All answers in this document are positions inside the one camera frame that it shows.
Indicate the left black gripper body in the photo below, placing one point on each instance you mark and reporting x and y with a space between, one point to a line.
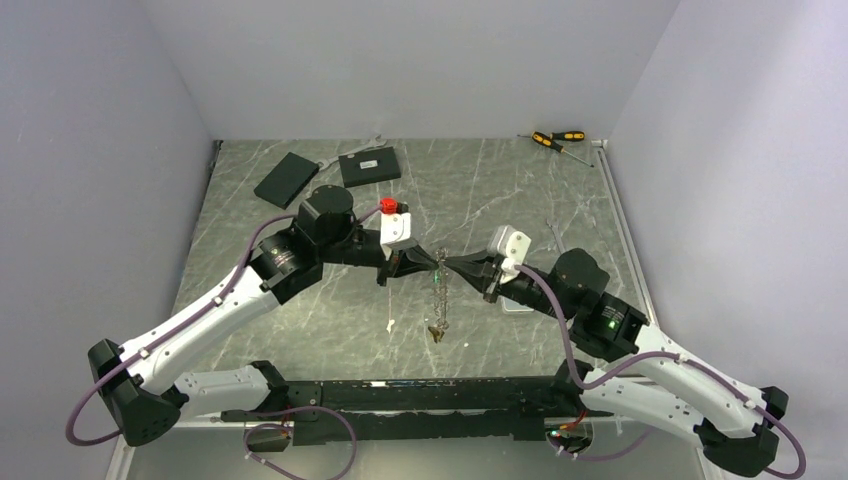
354 249

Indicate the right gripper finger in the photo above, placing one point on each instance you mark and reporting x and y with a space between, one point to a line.
481 277
473 262

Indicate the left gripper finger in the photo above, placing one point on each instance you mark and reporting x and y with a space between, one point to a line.
419 257
401 267

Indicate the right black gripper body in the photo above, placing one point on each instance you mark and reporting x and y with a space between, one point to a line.
528 290

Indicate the large metal keyring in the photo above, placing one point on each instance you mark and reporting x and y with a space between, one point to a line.
439 327

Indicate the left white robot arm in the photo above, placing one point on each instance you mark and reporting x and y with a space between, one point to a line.
148 384

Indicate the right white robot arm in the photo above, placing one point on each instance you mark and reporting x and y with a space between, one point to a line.
619 362

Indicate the white smartphone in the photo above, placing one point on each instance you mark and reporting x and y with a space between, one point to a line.
513 307

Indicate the silver wrench on right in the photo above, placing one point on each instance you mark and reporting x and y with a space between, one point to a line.
554 226

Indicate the silver wrench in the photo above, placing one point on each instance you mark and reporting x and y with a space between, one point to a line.
373 143
554 226

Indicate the black box with label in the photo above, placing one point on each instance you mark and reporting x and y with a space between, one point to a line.
369 167

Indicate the black flat box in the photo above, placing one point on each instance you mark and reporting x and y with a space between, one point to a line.
286 180

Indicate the silver wrench at back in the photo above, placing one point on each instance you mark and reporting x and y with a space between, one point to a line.
373 143

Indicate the yellow black screwdriver front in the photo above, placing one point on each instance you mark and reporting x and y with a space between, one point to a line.
561 148

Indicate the yellow black screwdriver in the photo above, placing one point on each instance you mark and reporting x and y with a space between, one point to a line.
568 136
561 148

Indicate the yellow black screwdriver rear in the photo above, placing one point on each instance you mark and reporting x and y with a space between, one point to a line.
568 136

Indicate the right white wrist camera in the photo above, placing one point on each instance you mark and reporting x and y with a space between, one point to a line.
512 246

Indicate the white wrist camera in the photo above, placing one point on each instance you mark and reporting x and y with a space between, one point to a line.
395 226
512 246

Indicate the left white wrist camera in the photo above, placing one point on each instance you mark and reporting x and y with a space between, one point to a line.
395 226

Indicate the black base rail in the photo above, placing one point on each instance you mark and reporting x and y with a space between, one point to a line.
519 408

